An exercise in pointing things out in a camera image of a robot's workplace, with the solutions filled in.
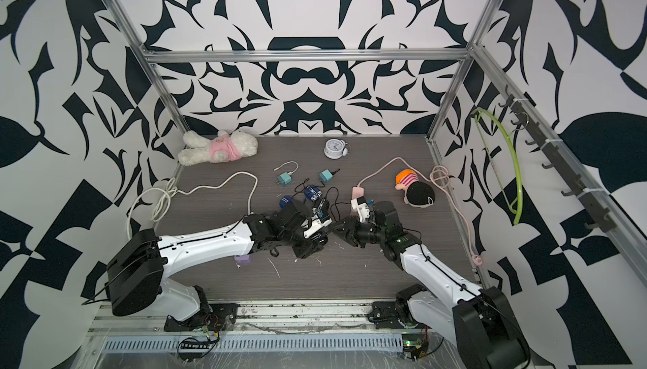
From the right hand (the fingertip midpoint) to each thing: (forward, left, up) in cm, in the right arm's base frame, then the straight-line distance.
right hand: (331, 227), depth 78 cm
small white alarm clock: (+41, -3, -10) cm, 42 cm away
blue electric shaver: (+19, +7, -11) cm, 23 cm away
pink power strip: (+20, -11, -11) cm, 25 cm away
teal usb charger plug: (+28, +2, -11) cm, 30 cm away
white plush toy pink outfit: (+37, +44, -3) cm, 58 cm away
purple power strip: (-5, +29, -12) cm, 32 cm away
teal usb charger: (+25, +18, -10) cm, 33 cm away
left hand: (-1, +4, -4) cm, 6 cm away
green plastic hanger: (+2, -49, +16) cm, 51 cm away
